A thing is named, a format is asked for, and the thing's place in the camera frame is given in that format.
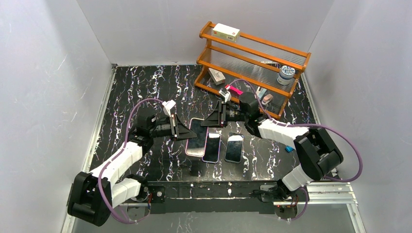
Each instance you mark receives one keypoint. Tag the small grey box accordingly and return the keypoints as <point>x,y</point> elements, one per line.
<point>217,76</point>

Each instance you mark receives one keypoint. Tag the black smartphone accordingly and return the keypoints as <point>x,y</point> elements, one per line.
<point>234,148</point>

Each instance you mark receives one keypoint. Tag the pink small stapler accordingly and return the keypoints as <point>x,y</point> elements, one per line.
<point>267,99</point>

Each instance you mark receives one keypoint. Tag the pink comb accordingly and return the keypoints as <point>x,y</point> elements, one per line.
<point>233,90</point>

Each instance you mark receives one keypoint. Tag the pink cased phone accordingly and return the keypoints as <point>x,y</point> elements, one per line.
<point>196,146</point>

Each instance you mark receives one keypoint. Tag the white cardboard box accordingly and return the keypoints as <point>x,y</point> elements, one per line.
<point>226,32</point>

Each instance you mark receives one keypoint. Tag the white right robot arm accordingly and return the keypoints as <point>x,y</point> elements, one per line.
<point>317,153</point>

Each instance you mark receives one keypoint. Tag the lilac phone case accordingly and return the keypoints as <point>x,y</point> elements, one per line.
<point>212,148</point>

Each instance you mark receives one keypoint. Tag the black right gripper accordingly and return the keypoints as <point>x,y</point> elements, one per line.
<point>220,114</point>

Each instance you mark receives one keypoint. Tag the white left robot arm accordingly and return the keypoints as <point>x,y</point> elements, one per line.
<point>94,195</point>

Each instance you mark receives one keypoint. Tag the orange wooden shelf rack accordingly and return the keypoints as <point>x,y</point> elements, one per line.
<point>254,59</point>

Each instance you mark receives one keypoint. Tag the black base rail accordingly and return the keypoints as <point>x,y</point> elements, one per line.
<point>207,197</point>

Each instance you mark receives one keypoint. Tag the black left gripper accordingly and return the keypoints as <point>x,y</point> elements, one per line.
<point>175,126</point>

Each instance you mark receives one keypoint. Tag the blue white jar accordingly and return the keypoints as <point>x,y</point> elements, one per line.
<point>285,75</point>

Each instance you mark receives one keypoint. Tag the light blue stapler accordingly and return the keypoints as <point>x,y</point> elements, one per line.
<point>261,92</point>

